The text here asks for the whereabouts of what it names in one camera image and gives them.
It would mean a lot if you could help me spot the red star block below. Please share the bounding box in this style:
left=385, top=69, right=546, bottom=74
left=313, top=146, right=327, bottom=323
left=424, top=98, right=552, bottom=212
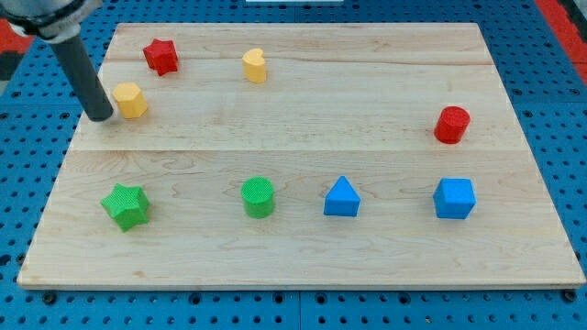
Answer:
left=143, top=38, right=178, bottom=76

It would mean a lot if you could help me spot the red cylinder block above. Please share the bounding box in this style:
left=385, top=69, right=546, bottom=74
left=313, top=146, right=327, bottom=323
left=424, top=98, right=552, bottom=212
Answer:
left=434, top=106, right=471, bottom=144

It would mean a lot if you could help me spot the green star block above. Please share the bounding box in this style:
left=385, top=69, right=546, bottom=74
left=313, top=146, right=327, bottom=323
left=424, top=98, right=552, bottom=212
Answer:
left=100, top=183, right=150, bottom=232

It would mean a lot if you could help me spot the blue triangle block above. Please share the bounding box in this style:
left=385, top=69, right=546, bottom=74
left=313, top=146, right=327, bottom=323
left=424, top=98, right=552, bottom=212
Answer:
left=323, top=176, right=360, bottom=217

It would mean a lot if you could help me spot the yellow heart block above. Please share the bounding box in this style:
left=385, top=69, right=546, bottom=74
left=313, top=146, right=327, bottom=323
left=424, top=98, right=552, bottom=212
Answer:
left=242, top=48, right=267, bottom=83

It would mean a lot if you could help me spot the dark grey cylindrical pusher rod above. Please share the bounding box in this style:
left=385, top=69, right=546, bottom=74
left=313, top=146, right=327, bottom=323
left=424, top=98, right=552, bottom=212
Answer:
left=50, top=36, right=114, bottom=122

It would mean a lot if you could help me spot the light wooden board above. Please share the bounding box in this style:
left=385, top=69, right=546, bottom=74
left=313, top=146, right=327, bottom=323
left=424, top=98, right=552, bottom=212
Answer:
left=17, top=23, right=585, bottom=291

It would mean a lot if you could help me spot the yellow hexagon block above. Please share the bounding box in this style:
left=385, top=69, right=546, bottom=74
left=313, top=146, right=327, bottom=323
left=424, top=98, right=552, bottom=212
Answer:
left=112, top=82, right=148, bottom=119

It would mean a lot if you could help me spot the silver black robot end mount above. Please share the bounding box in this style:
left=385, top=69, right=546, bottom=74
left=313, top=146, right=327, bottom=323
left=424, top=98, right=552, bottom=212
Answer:
left=1, top=0, right=102, bottom=44

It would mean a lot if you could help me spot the green cylinder block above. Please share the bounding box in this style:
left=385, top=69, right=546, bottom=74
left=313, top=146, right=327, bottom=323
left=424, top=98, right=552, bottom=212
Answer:
left=241, top=176, right=275, bottom=219

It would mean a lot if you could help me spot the blue cube block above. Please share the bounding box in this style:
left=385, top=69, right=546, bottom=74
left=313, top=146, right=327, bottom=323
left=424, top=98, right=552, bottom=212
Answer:
left=433, top=178, right=476, bottom=220

